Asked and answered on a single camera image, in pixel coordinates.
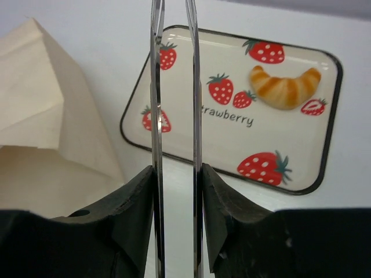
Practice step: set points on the strawberry print tray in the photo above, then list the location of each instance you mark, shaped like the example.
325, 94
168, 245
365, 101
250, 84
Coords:
242, 136

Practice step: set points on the fake croissant bread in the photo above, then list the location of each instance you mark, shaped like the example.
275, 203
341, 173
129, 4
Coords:
284, 93

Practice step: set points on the metal tongs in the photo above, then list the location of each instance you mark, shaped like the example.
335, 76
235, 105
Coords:
157, 22

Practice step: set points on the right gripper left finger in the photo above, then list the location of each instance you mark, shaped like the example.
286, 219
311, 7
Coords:
108, 238

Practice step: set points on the beige paper bag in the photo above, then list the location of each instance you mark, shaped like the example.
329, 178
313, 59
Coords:
56, 155

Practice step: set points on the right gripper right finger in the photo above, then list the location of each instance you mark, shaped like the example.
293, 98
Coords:
239, 233

